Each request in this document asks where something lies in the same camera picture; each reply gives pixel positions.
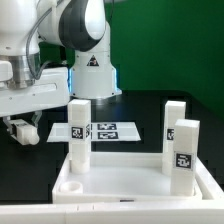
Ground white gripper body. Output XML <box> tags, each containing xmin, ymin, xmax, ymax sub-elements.
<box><xmin>0</xmin><ymin>60</ymin><xmax>70</xmax><ymax>117</ymax></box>

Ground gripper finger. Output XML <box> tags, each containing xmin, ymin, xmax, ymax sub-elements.
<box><xmin>3</xmin><ymin>116</ymin><xmax>16</xmax><ymax>138</ymax></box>
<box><xmin>31</xmin><ymin>111</ymin><xmax>42</xmax><ymax>127</ymax></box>

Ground white desk tabletop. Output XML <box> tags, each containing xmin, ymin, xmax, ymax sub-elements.
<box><xmin>52</xmin><ymin>152</ymin><xmax>202</xmax><ymax>204</ymax></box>

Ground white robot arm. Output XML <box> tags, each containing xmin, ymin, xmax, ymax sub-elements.
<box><xmin>0</xmin><ymin>0</ymin><xmax>121</xmax><ymax>145</ymax></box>

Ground white L-shaped fence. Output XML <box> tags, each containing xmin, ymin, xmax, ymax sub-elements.
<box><xmin>0</xmin><ymin>162</ymin><xmax>224</xmax><ymax>224</ymax></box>

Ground white marker base plate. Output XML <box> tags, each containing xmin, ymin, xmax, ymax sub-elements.
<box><xmin>47</xmin><ymin>122</ymin><xmax>141</xmax><ymax>142</ymax></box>

